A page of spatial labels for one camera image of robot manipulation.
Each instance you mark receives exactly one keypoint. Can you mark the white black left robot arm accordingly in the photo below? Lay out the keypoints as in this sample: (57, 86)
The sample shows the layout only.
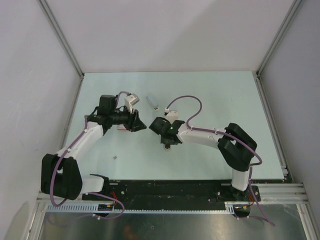
(60, 173)

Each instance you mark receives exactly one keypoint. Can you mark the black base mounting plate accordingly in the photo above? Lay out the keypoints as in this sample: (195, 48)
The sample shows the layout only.
(180, 202)

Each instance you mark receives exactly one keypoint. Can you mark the grey slotted cable duct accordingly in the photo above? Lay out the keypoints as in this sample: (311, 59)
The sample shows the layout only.
(105, 208)

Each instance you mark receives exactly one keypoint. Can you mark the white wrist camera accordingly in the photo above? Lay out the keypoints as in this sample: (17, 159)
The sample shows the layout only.
(130, 100)
(171, 115)

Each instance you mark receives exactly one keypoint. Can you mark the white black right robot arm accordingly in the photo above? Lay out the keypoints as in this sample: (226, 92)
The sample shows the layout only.
(234, 144)

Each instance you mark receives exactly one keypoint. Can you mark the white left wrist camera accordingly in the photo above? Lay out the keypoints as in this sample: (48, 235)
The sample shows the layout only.
(130, 100)

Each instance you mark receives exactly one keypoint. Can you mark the aluminium frame rail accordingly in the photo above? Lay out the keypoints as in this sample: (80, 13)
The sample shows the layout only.
(126, 190)

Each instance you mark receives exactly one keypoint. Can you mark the red white staple box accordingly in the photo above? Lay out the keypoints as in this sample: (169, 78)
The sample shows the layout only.
(121, 128)

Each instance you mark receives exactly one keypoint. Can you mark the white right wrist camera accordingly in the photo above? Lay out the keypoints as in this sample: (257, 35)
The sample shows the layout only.
(171, 115)

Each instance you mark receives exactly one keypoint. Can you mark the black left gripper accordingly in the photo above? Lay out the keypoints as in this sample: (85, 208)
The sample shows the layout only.
(139, 125)

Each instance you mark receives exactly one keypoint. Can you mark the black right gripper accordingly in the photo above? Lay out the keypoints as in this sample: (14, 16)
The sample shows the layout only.
(163, 140)

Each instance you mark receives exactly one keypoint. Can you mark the light blue staple box sleeve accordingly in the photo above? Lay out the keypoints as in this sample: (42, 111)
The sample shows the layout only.
(153, 102)

